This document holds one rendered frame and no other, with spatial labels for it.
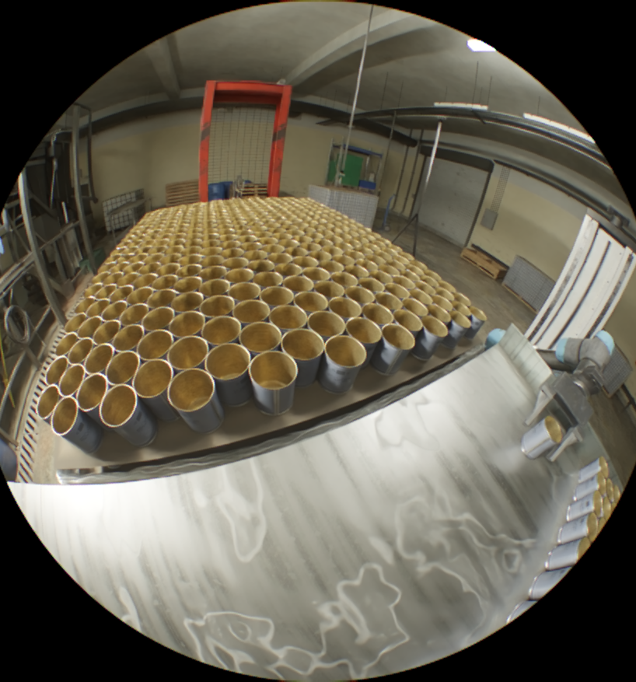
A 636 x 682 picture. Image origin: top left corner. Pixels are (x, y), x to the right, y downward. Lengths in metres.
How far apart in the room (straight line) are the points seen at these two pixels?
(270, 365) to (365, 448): 0.20
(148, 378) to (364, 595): 0.44
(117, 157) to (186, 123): 2.67
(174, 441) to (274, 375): 0.20
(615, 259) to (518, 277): 5.97
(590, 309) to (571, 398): 0.85
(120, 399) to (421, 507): 0.48
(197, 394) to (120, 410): 0.14
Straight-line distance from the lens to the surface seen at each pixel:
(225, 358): 0.38
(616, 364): 7.43
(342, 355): 0.42
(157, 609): 0.39
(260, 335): 0.41
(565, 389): 0.60
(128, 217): 8.13
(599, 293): 1.41
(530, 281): 7.15
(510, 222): 9.21
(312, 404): 0.38
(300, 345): 0.41
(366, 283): 0.60
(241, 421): 0.37
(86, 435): 0.43
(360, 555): 0.33
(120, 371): 0.45
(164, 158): 9.33
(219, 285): 0.53
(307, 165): 9.95
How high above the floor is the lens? 1.39
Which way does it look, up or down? 42 degrees down
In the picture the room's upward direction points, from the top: 10 degrees clockwise
